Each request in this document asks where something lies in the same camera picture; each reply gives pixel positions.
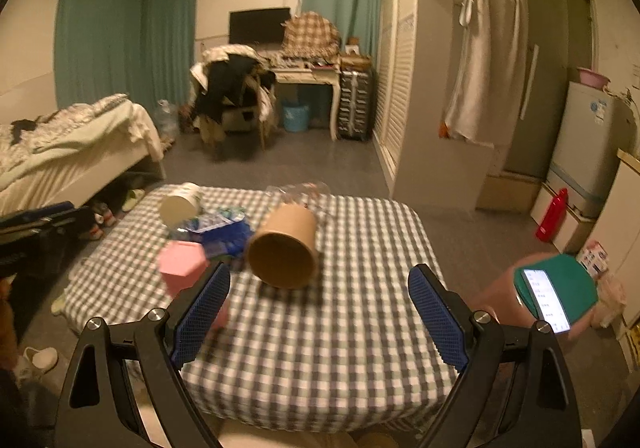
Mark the black drawer cabinet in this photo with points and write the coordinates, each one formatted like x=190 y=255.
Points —
x=355 y=105

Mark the smartphone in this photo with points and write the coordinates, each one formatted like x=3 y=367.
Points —
x=545 y=298

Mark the plaid blanket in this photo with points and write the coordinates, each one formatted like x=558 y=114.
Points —
x=310 y=35

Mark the shoes under bed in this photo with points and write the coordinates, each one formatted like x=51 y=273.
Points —
x=115 y=210

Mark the white slipper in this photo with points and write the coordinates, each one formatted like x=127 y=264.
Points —
x=37 y=360

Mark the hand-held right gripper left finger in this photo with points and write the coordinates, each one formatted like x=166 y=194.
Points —
x=200 y=315

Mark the blue waste bin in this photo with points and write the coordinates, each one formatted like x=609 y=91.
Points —
x=296 y=116

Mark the white desk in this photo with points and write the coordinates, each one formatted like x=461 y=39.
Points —
x=305 y=75

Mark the pink hexagonal box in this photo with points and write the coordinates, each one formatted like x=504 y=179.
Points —
x=182 y=268

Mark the white round jar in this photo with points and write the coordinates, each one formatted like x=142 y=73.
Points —
x=180 y=208

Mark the clear plastic bottle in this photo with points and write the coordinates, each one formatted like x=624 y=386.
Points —
x=300 y=195

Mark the black bag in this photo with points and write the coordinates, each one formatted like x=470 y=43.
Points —
x=37 y=238

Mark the red bottle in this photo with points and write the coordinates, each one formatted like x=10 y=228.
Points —
x=551 y=215

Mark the white hanging garment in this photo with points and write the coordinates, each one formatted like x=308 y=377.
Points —
x=487 y=62

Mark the brown paper cup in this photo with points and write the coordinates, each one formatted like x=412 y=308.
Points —
x=285 y=248

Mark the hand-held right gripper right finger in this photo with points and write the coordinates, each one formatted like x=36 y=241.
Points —
x=437 y=323

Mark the pink stool with green top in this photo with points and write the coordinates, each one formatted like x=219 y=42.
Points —
x=545 y=295

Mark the pink basin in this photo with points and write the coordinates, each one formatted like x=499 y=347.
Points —
x=593 y=76

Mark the bed with beige bedding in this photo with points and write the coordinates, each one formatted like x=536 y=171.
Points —
x=65 y=147

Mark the white louvered wardrobe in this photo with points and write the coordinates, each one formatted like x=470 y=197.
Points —
x=405 y=77

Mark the chair piled with clothes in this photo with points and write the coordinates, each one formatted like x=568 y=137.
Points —
x=232 y=87

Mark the white small refrigerator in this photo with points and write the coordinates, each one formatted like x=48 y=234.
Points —
x=582 y=147

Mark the grey green door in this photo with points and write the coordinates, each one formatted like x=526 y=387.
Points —
x=547 y=57

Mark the blue plastic packet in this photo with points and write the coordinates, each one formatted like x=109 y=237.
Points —
x=220 y=230

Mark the large clear water bottle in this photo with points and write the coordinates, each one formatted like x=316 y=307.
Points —
x=167 y=115

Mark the black monitor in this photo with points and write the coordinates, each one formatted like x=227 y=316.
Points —
x=259 y=25

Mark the checkered tablecloth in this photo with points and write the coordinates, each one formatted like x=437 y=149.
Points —
x=320 y=308

